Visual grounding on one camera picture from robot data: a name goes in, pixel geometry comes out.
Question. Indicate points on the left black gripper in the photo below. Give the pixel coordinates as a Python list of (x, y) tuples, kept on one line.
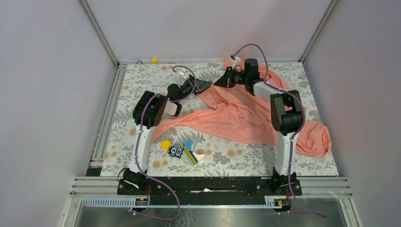
[(199, 86)]

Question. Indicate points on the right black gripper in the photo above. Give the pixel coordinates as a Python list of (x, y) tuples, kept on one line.
[(226, 80)]

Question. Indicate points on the salmon pink jacket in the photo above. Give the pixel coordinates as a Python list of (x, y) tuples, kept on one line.
[(238, 116)]

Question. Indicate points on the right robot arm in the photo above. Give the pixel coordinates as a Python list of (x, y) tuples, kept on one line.
[(287, 119)]

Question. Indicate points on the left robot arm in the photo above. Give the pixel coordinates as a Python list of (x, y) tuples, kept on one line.
[(147, 115)]

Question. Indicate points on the blue triangular block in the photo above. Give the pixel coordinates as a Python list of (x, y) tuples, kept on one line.
[(188, 145)]

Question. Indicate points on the green purple flat block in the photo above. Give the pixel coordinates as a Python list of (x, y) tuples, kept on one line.
[(191, 155)]

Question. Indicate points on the yellow round disc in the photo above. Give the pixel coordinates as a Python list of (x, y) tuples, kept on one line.
[(165, 145)]

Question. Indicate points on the black owl toy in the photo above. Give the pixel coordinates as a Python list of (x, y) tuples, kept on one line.
[(175, 151)]

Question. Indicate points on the white arch block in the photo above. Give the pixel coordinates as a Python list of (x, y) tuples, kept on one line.
[(198, 157)]

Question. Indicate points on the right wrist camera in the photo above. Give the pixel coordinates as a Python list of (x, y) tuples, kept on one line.
[(235, 60)]

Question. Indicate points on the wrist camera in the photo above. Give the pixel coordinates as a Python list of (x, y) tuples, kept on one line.
[(181, 70), (235, 60)]

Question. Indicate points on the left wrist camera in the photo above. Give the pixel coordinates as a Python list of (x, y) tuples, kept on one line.
[(181, 70)]

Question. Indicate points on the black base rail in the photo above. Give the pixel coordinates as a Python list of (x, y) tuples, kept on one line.
[(204, 191)]

